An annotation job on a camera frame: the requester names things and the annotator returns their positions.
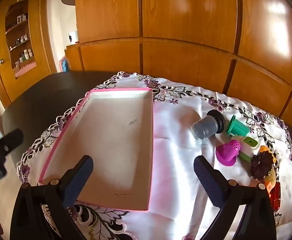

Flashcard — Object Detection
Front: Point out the pink blue item by cabinet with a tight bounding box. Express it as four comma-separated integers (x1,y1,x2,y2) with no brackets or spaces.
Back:
59,56,69,72

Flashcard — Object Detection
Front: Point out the clear jar black lid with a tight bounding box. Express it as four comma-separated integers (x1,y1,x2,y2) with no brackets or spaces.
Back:
191,109,225,140

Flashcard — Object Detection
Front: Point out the white floral embroidered tablecloth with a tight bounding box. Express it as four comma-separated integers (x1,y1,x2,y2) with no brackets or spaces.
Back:
17,72,292,239

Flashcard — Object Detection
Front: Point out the white green plug-in device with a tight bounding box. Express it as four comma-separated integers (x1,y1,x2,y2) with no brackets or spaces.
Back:
231,135,260,161

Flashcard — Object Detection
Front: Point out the wooden shelf door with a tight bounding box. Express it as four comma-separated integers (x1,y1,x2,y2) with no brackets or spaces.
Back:
0,0,57,108

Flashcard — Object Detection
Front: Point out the green ribbed plastic holder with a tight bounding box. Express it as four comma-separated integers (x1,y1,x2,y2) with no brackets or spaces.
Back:
226,115,250,137

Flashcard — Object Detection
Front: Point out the pink white shallow box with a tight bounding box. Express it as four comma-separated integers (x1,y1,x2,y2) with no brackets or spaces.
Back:
38,88,154,211

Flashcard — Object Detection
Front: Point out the orange plastic case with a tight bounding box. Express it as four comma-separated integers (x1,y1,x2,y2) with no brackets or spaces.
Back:
259,145,279,168

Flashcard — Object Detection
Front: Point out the magenta perforated plastic cap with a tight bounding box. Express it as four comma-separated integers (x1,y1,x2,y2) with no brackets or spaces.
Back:
215,140,241,166

